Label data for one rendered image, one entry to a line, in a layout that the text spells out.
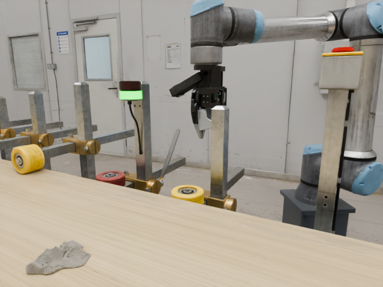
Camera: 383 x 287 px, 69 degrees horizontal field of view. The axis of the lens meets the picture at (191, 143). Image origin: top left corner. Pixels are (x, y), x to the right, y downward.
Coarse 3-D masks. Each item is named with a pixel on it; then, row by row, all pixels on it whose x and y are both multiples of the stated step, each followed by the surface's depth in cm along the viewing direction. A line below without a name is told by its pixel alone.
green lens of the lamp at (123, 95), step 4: (120, 92) 75; (124, 92) 74; (128, 92) 74; (132, 92) 74; (136, 92) 75; (140, 92) 76; (120, 96) 75; (124, 96) 74; (128, 96) 74; (132, 96) 74; (136, 96) 75; (140, 96) 76
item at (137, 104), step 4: (124, 100) 76; (128, 100) 75; (132, 100) 75; (136, 100) 77; (140, 100) 79; (136, 104) 80; (140, 104) 79; (136, 108) 80; (140, 108) 80; (132, 116) 78; (136, 120) 80; (136, 124) 80; (140, 144) 82; (140, 148) 82; (140, 152) 82
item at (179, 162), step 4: (172, 160) 110; (176, 160) 110; (180, 160) 111; (184, 160) 114; (172, 164) 106; (176, 164) 108; (180, 164) 111; (184, 164) 114; (156, 168) 100; (160, 168) 100; (168, 168) 103; (172, 168) 106; (176, 168) 109; (152, 172) 96; (156, 172) 97; (160, 172) 99; (168, 172) 104; (152, 176) 95; (156, 176) 97; (128, 184) 84; (132, 184) 86
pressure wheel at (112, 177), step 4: (104, 172) 81; (108, 172) 81; (112, 172) 81; (116, 172) 81; (120, 172) 81; (96, 176) 78; (100, 176) 78; (104, 176) 78; (108, 176) 78; (112, 176) 78; (116, 176) 78; (120, 176) 78; (124, 176) 79; (96, 180) 77; (100, 180) 75; (104, 180) 75; (108, 180) 75; (112, 180) 75; (116, 180) 76; (120, 180) 77; (124, 180) 79; (116, 184) 76; (120, 184) 77; (124, 184) 79
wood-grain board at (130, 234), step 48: (0, 192) 68; (48, 192) 68; (96, 192) 68; (144, 192) 68; (0, 240) 47; (48, 240) 47; (96, 240) 47; (144, 240) 47; (192, 240) 47; (240, 240) 47; (288, 240) 47; (336, 240) 47
